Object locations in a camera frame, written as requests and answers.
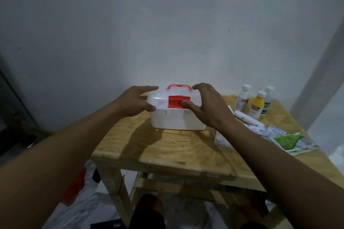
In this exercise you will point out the person's right hand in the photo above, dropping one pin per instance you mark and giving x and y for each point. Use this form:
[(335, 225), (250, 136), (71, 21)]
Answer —
[(212, 108)]

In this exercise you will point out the person's left hand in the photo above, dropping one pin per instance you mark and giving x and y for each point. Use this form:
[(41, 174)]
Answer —
[(129, 102)]

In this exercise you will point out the person's right thumb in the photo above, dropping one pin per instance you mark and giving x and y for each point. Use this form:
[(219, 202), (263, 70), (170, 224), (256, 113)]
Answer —
[(189, 104)]

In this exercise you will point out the person's left thumb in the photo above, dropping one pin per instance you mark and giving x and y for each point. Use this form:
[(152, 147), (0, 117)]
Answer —
[(148, 106)]

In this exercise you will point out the white box with red latch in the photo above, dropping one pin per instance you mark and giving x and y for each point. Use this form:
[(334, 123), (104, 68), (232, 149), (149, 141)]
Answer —
[(172, 120)]

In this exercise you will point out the person's left forearm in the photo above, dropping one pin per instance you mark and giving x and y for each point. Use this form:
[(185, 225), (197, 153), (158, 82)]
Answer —
[(53, 161)]

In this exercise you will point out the person's right forearm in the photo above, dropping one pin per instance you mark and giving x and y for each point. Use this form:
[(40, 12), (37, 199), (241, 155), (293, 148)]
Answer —
[(285, 177)]

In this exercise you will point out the wooden table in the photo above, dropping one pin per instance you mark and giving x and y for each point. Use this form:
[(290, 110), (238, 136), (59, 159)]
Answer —
[(174, 145)]

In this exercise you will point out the white paper packet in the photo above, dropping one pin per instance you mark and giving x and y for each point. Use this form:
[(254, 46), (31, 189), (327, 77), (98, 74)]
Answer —
[(221, 140)]

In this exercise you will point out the white bottle with red label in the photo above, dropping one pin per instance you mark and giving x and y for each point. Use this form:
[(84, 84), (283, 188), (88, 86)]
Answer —
[(242, 101)]

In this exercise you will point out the white tube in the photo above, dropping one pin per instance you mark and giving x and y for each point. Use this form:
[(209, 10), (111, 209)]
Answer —
[(248, 118)]

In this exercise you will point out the yellow bottle with white cap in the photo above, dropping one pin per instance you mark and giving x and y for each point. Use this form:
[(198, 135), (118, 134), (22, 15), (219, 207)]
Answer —
[(257, 106)]

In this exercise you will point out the white carton with blue print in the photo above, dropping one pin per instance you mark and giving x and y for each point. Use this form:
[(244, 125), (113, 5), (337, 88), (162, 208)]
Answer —
[(260, 130)]

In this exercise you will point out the white bottle with green label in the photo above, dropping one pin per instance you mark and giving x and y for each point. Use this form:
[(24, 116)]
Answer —
[(268, 100)]

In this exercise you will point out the grey foil sachet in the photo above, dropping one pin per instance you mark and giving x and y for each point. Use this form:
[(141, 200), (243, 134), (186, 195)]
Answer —
[(278, 131)]

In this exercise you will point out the person's left leg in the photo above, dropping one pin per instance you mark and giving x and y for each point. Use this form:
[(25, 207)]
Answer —
[(147, 212)]

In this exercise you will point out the green and white sachet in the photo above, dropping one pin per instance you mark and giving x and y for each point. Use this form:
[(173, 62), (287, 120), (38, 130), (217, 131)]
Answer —
[(291, 143)]

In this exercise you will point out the red object on floor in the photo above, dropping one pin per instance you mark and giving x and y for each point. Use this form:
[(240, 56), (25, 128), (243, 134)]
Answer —
[(74, 187)]

